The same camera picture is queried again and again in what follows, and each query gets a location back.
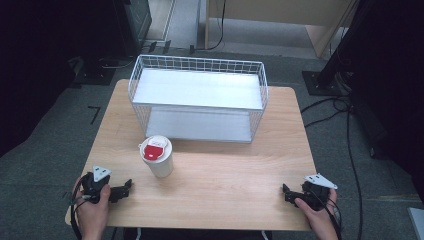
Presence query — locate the black monitor on stand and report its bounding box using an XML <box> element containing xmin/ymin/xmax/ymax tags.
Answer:
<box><xmin>112</xmin><ymin>0</ymin><xmax>153</xmax><ymax>58</ymax></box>

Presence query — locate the black flat stand base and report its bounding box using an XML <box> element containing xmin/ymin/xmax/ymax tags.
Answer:
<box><xmin>68</xmin><ymin>55</ymin><xmax>118</xmax><ymax>87</ymax></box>

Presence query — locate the black metal stand with base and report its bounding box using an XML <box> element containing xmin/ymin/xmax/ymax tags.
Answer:
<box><xmin>301</xmin><ymin>0</ymin><xmax>371</xmax><ymax>98</ymax></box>

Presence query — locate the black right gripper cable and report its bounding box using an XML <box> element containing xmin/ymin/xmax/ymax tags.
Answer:
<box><xmin>311</xmin><ymin>189</ymin><xmax>344</xmax><ymax>240</ymax></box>

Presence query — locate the white wire shelf rack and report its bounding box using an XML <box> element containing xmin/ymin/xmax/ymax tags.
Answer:
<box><xmin>127</xmin><ymin>54</ymin><xmax>270</xmax><ymax>144</ymax></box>

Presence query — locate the person's dark clothing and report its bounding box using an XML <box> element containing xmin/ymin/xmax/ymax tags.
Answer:
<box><xmin>122</xmin><ymin>227</ymin><xmax>274</xmax><ymax>240</ymax></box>

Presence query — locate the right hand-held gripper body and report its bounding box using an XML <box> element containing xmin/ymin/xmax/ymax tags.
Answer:
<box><xmin>300</xmin><ymin>172</ymin><xmax>339</xmax><ymax>212</ymax></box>

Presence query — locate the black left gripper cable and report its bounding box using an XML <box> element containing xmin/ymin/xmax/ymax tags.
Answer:
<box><xmin>69</xmin><ymin>182</ymin><xmax>88</xmax><ymax>240</ymax></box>

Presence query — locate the person's left hand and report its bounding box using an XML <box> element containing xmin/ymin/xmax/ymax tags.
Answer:
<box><xmin>72</xmin><ymin>176</ymin><xmax>112</xmax><ymax>239</ymax></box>

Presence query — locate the pale grey box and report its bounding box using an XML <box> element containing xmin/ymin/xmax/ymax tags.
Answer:
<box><xmin>406</xmin><ymin>206</ymin><xmax>424</xmax><ymax>240</ymax></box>

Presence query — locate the white cup with red lid tab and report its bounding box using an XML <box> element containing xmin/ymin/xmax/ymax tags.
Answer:
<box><xmin>138</xmin><ymin>134</ymin><xmax>175</xmax><ymax>179</ymax></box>

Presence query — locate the black floor cable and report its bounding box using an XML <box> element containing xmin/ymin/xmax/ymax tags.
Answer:
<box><xmin>299</xmin><ymin>95</ymin><xmax>365</xmax><ymax>240</ymax></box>

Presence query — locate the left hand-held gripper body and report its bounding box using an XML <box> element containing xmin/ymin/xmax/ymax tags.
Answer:
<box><xmin>80</xmin><ymin>165</ymin><xmax>112</xmax><ymax>205</ymax></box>

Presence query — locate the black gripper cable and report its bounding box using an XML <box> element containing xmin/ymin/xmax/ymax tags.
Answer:
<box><xmin>69</xmin><ymin>182</ymin><xmax>88</xmax><ymax>240</ymax></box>
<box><xmin>311</xmin><ymin>189</ymin><xmax>344</xmax><ymax>240</ymax></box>

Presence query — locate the light wooden cabinet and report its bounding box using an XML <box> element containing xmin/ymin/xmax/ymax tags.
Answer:
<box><xmin>203</xmin><ymin>0</ymin><xmax>361</xmax><ymax>60</ymax></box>

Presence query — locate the person's right hand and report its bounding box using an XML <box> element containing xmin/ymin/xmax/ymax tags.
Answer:
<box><xmin>294</xmin><ymin>188</ymin><xmax>339</xmax><ymax>238</ymax></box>

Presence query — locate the black hanging cable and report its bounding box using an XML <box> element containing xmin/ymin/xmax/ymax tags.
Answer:
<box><xmin>195</xmin><ymin>0</ymin><xmax>228</xmax><ymax>53</ymax></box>

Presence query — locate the dark curtain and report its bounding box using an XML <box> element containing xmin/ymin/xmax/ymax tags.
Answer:
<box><xmin>343</xmin><ymin>0</ymin><xmax>424</xmax><ymax>204</ymax></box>
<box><xmin>0</xmin><ymin>0</ymin><xmax>129</xmax><ymax>159</ymax></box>

